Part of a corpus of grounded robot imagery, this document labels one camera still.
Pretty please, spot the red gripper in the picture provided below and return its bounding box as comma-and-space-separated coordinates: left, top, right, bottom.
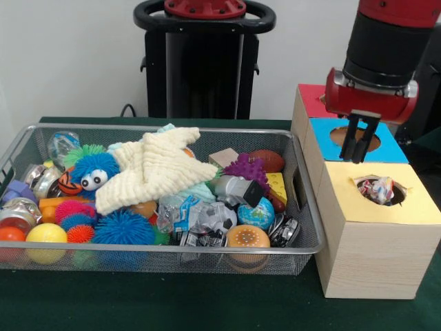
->
325, 67, 420, 163

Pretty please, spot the multicoloured knotted cloth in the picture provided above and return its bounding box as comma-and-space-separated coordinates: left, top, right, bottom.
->
357, 176, 396, 206

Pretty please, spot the light blue muslin cloth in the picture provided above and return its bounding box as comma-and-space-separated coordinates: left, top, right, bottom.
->
105, 123, 217, 205

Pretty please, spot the cream muslin cloth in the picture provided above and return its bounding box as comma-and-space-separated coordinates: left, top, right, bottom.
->
95, 126, 220, 217

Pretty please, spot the wooden box with three holes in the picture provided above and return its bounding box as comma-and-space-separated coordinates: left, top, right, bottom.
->
291, 83, 441, 299

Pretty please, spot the shallow metal mesh bin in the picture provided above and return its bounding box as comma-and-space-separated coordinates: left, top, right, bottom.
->
0, 123, 325, 276

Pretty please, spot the dark green table cloth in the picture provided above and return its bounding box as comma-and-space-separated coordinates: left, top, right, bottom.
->
0, 116, 441, 331
413, 128, 441, 148

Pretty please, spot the brown toy football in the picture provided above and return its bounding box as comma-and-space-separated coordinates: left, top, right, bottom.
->
248, 148, 286, 173

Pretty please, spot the yellow cheese toy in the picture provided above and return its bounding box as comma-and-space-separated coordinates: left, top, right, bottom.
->
265, 171, 289, 208

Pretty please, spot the purple spiky ball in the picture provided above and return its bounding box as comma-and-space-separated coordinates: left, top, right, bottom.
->
223, 152, 271, 190

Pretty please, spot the blue globe ball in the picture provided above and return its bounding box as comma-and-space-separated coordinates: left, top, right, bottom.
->
237, 196, 276, 230

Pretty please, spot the toy burger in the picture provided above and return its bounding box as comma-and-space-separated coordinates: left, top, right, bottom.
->
226, 223, 271, 273

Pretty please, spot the large blue spiky ball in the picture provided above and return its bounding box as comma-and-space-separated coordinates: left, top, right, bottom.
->
92, 208, 156, 245

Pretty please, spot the yellow smooth ball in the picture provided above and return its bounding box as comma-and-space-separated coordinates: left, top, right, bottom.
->
25, 223, 69, 265

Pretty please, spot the orange smooth ball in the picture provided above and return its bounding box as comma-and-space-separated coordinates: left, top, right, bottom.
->
0, 227, 28, 261

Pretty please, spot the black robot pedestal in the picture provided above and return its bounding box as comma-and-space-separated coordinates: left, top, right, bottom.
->
133, 0, 277, 120

